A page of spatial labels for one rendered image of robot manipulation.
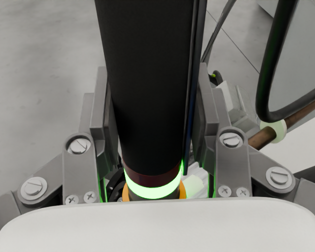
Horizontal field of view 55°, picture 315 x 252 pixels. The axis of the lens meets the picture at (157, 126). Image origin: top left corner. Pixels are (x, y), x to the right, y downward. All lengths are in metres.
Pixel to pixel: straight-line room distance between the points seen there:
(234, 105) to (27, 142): 1.77
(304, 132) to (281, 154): 0.06
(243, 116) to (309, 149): 0.15
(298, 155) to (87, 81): 2.11
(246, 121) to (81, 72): 2.10
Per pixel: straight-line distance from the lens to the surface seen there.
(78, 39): 3.03
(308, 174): 0.36
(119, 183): 0.45
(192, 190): 0.24
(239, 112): 0.65
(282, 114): 0.28
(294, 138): 0.62
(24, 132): 2.30
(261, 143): 0.28
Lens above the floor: 1.61
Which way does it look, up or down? 49 degrees down
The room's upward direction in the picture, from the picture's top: 1 degrees counter-clockwise
